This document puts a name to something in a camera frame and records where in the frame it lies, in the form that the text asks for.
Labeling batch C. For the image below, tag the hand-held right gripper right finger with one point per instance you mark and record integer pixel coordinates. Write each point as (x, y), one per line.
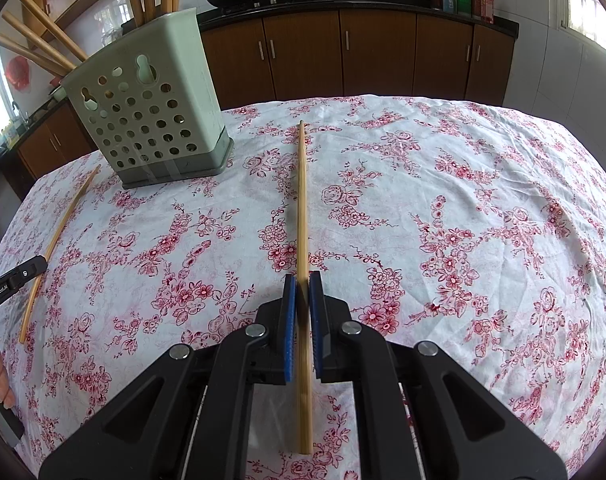
(317, 325)

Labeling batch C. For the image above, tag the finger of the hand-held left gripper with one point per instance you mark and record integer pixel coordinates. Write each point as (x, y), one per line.
(18, 277)

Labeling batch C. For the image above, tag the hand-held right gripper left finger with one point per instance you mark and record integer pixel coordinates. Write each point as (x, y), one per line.
(289, 325)

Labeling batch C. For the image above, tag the green perforated utensil holder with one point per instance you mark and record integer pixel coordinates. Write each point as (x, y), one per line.
(158, 110)

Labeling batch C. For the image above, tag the red floral tablecloth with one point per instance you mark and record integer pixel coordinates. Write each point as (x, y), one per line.
(433, 210)

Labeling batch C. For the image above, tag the red plastic bag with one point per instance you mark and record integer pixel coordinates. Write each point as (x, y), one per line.
(18, 72)

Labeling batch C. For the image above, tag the brown kitchen cabinets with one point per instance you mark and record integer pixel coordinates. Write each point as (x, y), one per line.
(383, 55)

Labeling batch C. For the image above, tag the gas stove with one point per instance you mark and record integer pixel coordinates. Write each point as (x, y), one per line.
(283, 2)

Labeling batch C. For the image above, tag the black kitchen countertop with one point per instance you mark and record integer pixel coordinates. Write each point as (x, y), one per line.
(363, 4)

